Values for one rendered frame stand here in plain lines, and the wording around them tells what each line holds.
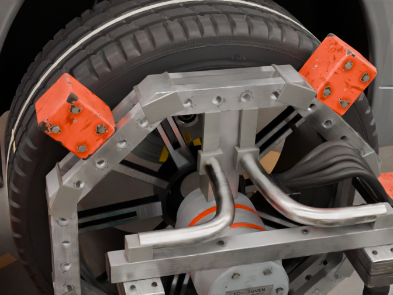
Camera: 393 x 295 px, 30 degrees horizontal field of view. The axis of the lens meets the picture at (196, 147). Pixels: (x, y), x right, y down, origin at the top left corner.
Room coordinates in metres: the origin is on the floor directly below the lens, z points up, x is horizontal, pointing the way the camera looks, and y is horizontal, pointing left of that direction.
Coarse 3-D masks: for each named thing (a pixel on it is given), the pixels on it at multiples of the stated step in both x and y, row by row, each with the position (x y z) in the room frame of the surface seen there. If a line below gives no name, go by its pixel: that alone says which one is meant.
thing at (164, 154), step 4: (192, 140) 1.41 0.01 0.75; (196, 140) 1.42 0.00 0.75; (196, 144) 1.42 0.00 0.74; (200, 144) 1.42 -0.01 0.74; (164, 148) 1.40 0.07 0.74; (164, 152) 1.40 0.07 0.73; (160, 156) 1.39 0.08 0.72; (164, 156) 1.40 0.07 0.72; (160, 160) 1.39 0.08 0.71; (164, 160) 1.40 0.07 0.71
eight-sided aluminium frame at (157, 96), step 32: (288, 64) 1.04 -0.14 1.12; (128, 96) 0.96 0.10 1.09; (160, 96) 0.92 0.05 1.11; (192, 96) 0.93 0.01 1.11; (224, 96) 0.95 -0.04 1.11; (256, 96) 0.96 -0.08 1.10; (288, 96) 0.97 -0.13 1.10; (128, 128) 0.91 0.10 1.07; (320, 128) 0.99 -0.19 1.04; (352, 128) 1.07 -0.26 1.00; (64, 160) 0.93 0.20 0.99; (96, 160) 0.90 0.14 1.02; (64, 192) 0.88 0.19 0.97; (352, 192) 1.02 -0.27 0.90; (64, 224) 0.88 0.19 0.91; (64, 256) 0.88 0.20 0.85; (320, 256) 1.05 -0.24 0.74; (64, 288) 0.88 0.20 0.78; (96, 288) 0.95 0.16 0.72; (320, 288) 1.01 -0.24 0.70
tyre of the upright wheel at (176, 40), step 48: (144, 0) 1.15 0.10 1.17; (240, 0) 1.17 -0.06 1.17; (48, 48) 1.15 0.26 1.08; (96, 48) 1.04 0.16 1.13; (144, 48) 1.00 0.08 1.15; (192, 48) 1.02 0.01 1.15; (240, 48) 1.04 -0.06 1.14; (288, 48) 1.06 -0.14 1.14; (48, 144) 0.96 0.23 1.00; (48, 240) 0.95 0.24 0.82; (48, 288) 0.95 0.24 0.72
